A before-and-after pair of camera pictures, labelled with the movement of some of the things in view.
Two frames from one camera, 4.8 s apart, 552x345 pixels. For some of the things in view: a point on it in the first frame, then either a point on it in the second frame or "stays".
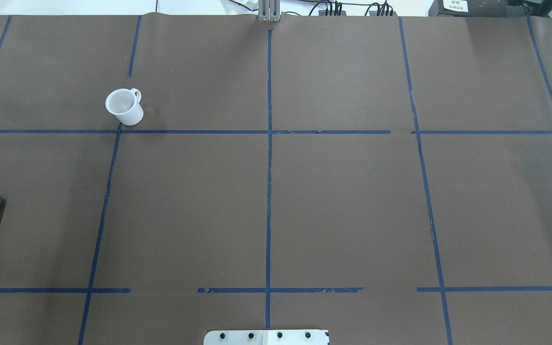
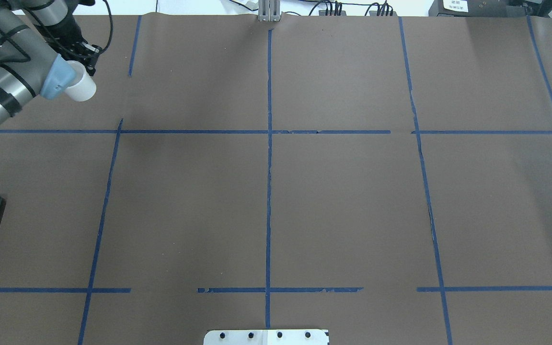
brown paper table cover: x=394 y=180 stays
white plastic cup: x=124 y=104 -> x=83 y=88
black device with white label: x=488 y=8 stays
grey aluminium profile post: x=269 y=10 stays
